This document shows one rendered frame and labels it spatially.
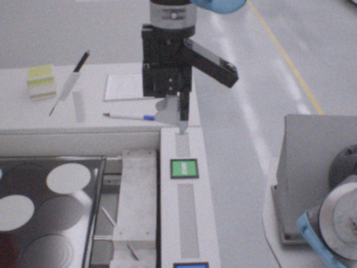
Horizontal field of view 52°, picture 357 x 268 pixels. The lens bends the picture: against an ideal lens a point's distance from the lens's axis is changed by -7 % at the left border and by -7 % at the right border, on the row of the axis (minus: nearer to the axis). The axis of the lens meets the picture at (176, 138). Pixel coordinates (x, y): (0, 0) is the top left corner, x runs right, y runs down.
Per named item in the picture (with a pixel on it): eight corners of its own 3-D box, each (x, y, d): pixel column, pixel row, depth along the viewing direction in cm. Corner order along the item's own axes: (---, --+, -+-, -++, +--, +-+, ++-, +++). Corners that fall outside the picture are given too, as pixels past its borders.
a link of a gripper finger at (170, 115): (155, 133, 74) (154, 90, 68) (187, 133, 74) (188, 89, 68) (155, 143, 71) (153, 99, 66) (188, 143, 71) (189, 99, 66)
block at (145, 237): (113, 249, 72) (112, 239, 70) (115, 236, 75) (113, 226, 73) (156, 249, 72) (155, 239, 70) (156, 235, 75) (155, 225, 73)
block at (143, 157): (122, 167, 92) (121, 157, 90) (123, 158, 94) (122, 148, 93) (157, 166, 92) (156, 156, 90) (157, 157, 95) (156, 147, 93)
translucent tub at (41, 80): (30, 102, 100) (25, 79, 96) (30, 89, 106) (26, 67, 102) (57, 97, 102) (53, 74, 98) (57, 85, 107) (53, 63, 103)
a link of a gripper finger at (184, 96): (178, 110, 71) (178, 67, 66) (188, 110, 71) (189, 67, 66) (178, 126, 67) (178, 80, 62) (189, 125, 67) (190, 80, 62)
